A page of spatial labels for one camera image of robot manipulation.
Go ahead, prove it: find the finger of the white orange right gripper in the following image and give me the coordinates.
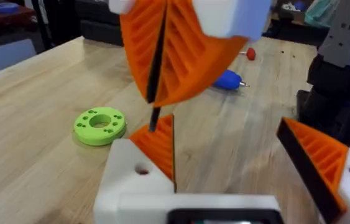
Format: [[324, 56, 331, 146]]
[[108, 0, 167, 104], [154, 0, 272, 108]]

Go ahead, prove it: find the white orange left gripper right finger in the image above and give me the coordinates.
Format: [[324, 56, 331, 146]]
[[276, 117, 350, 224]]

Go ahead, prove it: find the white orange left gripper left finger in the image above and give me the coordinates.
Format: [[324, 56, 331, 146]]
[[93, 114, 177, 224]]

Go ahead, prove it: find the black screw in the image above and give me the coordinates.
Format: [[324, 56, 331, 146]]
[[149, 106, 162, 133]]

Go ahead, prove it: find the blue electric screwdriver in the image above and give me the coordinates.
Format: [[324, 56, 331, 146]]
[[213, 69, 251, 91]]

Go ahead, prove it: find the red toy vegetable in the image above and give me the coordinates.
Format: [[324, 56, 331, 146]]
[[239, 47, 257, 62]]

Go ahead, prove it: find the black sofa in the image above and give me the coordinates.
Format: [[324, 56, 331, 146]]
[[74, 0, 124, 47]]

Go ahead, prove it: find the green disc with holes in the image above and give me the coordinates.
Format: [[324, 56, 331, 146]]
[[73, 106, 127, 147]]

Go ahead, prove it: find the teal cloth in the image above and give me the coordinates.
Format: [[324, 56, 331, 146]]
[[304, 0, 339, 28]]

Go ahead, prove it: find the dark red side table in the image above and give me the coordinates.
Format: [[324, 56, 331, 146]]
[[0, 5, 38, 34]]

